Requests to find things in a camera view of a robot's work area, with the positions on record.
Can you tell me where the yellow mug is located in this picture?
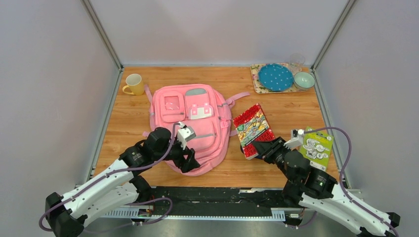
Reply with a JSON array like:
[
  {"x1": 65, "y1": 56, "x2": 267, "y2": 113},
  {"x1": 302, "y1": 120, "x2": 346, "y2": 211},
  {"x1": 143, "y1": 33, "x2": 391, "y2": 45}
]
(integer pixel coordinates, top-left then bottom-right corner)
[{"x1": 122, "y1": 74, "x2": 144, "y2": 96}]

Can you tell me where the clear drinking glass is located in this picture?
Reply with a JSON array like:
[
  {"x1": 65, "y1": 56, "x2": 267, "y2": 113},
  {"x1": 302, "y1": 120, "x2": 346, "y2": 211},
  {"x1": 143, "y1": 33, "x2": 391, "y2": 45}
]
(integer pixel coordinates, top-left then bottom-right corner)
[{"x1": 289, "y1": 53, "x2": 305, "y2": 71}]

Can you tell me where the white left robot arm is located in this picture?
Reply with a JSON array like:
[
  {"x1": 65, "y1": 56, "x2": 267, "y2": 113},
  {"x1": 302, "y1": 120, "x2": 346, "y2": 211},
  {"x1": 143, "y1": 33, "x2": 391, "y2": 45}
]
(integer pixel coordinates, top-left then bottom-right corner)
[{"x1": 39, "y1": 122, "x2": 200, "y2": 237}]

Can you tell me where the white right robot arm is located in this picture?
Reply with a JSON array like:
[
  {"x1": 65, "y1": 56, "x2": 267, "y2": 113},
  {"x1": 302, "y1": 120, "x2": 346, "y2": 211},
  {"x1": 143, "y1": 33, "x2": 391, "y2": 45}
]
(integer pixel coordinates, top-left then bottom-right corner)
[{"x1": 252, "y1": 137, "x2": 400, "y2": 237}]

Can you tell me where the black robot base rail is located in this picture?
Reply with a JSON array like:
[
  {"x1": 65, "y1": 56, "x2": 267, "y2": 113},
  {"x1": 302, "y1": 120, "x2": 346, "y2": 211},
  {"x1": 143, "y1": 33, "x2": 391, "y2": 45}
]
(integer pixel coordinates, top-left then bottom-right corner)
[{"x1": 140, "y1": 186, "x2": 307, "y2": 218}]

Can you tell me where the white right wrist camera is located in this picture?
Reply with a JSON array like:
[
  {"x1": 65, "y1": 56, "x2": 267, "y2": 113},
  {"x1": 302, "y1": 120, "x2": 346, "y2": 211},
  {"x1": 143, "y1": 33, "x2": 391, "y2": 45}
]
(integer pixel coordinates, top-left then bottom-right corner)
[{"x1": 284, "y1": 129, "x2": 305, "y2": 150}]

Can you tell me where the floral placemat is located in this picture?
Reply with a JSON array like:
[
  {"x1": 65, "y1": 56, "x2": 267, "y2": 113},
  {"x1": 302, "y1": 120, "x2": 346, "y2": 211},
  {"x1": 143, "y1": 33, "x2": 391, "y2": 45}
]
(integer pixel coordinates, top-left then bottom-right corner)
[{"x1": 250, "y1": 62, "x2": 311, "y2": 94}]

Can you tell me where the green comic book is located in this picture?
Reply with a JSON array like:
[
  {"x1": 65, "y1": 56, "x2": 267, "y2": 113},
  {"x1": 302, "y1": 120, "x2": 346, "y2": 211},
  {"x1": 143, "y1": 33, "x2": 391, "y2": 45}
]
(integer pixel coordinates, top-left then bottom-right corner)
[{"x1": 299, "y1": 131, "x2": 334, "y2": 171}]

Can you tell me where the blue polka dot plate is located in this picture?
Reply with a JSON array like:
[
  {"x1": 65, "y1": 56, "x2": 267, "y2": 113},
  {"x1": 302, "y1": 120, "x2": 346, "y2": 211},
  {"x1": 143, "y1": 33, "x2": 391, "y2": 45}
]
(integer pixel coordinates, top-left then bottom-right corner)
[{"x1": 257, "y1": 64, "x2": 293, "y2": 92}]

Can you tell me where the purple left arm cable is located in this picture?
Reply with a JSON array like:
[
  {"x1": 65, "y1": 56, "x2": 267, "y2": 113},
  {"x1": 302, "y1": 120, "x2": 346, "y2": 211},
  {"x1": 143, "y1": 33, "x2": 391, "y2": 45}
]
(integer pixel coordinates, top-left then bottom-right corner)
[{"x1": 39, "y1": 122, "x2": 182, "y2": 231}]

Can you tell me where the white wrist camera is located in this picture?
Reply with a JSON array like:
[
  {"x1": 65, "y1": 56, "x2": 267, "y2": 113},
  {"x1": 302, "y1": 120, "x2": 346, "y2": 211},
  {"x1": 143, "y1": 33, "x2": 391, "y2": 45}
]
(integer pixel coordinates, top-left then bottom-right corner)
[
  {"x1": 177, "y1": 122, "x2": 196, "y2": 150},
  {"x1": 284, "y1": 129, "x2": 305, "y2": 150}
]

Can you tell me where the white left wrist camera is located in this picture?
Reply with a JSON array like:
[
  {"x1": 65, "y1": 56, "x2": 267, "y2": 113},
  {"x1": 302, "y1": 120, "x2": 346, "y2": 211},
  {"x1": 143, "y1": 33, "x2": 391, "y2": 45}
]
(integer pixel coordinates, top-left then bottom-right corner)
[{"x1": 177, "y1": 122, "x2": 196, "y2": 150}]

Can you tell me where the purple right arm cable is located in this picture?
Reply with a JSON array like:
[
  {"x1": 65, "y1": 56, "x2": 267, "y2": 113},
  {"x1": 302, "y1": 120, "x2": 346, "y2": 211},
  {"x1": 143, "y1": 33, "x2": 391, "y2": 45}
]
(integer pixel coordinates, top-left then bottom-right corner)
[{"x1": 285, "y1": 126, "x2": 400, "y2": 237}]

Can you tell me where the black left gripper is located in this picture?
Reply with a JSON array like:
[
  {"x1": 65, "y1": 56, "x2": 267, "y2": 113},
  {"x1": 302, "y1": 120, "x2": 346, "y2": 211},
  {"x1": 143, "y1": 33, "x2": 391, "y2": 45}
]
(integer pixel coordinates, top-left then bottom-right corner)
[{"x1": 154, "y1": 136, "x2": 201, "y2": 173}]

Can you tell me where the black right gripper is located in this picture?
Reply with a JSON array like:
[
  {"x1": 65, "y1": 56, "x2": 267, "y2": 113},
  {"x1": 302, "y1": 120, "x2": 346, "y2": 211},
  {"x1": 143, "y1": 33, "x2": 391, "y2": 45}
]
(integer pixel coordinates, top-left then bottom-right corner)
[{"x1": 251, "y1": 137, "x2": 296, "y2": 185}]

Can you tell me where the pale green bowl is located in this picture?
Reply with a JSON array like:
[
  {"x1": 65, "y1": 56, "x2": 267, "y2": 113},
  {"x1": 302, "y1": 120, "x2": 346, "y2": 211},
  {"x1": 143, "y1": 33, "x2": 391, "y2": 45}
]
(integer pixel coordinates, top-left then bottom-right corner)
[{"x1": 293, "y1": 72, "x2": 315, "y2": 91}]

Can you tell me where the pink student backpack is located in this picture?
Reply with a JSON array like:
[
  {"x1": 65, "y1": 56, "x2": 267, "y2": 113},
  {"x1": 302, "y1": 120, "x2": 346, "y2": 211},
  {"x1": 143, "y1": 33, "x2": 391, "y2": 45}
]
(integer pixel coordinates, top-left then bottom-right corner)
[{"x1": 144, "y1": 84, "x2": 250, "y2": 176}]

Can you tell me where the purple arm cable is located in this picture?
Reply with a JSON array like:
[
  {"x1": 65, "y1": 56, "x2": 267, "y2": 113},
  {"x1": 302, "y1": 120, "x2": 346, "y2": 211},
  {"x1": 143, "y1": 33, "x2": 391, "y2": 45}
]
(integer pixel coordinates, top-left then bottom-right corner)
[
  {"x1": 285, "y1": 126, "x2": 400, "y2": 237},
  {"x1": 39, "y1": 122, "x2": 182, "y2": 231}
]

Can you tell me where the colourful red-edged book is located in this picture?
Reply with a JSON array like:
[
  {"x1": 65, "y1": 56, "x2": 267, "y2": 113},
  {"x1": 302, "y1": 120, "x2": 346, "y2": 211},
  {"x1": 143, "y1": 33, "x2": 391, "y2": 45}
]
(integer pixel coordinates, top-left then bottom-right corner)
[{"x1": 233, "y1": 103, "x2": 275, "y2": 160}]

